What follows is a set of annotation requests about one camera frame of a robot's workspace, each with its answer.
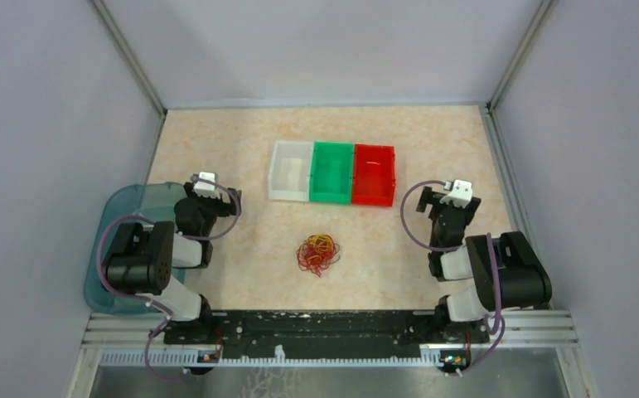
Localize green plastic bin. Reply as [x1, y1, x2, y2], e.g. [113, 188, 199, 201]
[309, 141, 355, 205]

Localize red plastic bin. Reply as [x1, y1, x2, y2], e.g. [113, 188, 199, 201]
[351, 143, 396, 207]

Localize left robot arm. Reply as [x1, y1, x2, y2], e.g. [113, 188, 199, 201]
[97, 182, 243, 344]

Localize cable pile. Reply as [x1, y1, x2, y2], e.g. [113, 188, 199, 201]
[296, 234, 342, 278]

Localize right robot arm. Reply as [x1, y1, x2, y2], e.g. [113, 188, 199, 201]
[416, 187, 553, 342]

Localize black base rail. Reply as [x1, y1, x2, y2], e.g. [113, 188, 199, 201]
[162, 310, 490, 360]

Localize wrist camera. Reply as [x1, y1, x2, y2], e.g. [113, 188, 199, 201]
[440, 179, 473, 208]
[191, 172, 220, 198]

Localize white plastic bin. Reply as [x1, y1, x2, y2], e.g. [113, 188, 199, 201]
[268, 139, 315, 202]

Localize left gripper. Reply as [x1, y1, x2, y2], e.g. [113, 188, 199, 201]
[185, 182, 241, 238]

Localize aluminium frame rail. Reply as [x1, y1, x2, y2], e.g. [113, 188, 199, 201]
[81, 310, 578, 367]

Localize teal plastic basin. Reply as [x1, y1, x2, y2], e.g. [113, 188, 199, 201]
[84, 182, 186, 315]

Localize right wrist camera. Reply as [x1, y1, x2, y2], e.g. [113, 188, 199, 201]
[440, 179, 473, 208]

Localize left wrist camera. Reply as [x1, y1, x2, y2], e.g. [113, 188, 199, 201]
[191, 172, 220, 198]

